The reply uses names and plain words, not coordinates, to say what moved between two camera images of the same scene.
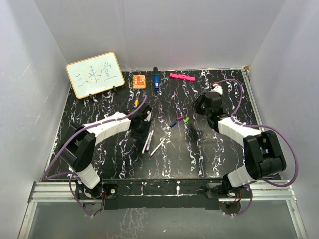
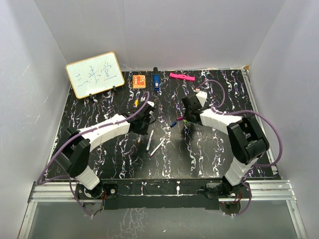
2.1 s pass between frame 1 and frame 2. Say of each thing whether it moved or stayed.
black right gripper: moved
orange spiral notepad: stayed
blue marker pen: stayed
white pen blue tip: stayed
